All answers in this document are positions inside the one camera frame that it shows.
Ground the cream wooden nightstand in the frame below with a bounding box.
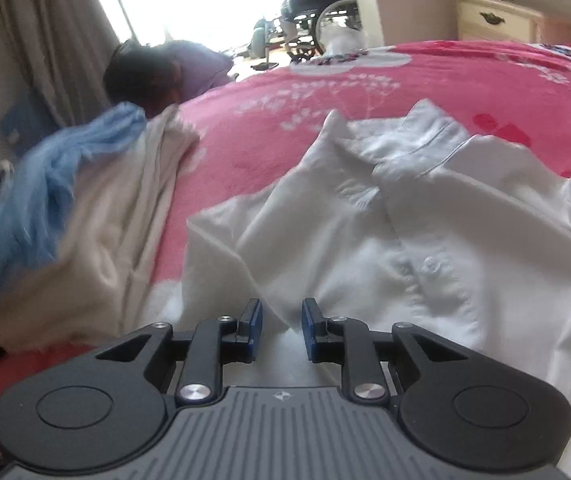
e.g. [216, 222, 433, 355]
[453, 0, 571, 46]

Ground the dark purple bag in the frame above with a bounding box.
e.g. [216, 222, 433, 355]
[103, 40, 233, 119]

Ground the folded light blue garment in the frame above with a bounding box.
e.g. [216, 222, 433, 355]
[0, 103, 146, 290]

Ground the wheelchair with clothes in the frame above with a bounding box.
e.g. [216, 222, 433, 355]
[248, 0, 363, 72]

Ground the white button shirt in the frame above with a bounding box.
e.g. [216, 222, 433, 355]
[176, 97, 571, 480]

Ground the grey brown curtain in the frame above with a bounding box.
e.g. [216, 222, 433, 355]
[0, 0, 119, 127]

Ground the folded cream garments stack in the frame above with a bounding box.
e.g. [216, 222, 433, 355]
[0, 105, 200, 353]

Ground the pink floral bed blanket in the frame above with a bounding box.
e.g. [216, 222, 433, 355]
[0, 39, 571, 411]

